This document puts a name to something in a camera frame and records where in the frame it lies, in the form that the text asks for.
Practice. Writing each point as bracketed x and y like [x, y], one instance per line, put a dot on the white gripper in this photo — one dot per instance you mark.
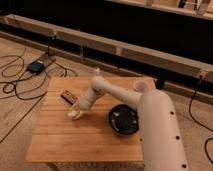
[86, 101]

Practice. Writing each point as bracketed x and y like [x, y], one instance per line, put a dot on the white sponge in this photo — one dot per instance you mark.
[75, 113]

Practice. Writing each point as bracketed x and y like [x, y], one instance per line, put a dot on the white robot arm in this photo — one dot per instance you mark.
[162, 145]

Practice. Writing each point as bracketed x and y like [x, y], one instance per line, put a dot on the dark red rectangular box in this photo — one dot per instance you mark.
[69, 97]

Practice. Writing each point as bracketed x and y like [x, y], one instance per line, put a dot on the dark blue bowl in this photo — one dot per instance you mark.
[123, 120]

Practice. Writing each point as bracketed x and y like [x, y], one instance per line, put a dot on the wooden table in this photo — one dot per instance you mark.
[56, 138]

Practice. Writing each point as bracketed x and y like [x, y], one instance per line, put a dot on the blue power adapter box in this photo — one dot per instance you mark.
[36, 67]

